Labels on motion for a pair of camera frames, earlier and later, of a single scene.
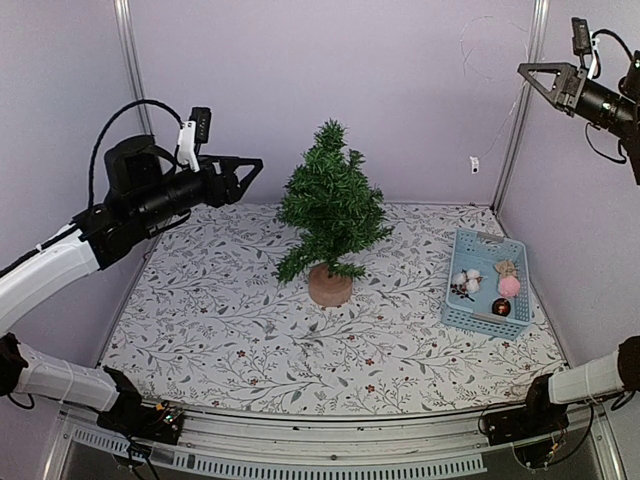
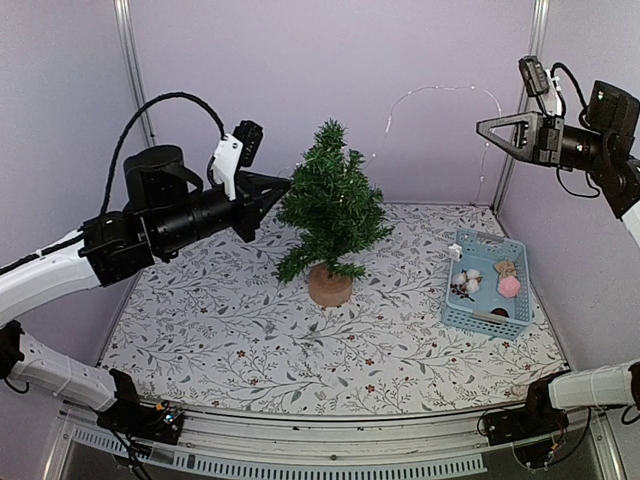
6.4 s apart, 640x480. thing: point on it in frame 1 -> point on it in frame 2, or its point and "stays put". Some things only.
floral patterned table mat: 206,327 stays put
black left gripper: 217,195 -> 253,203
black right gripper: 570,79 -> 548,131
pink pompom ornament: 509,286 stays put
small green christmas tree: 337,213 stays put
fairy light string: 475,160 -> 456,89
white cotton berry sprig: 466,282 stays put
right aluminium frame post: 537,41 stays put
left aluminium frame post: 128,32 stays put
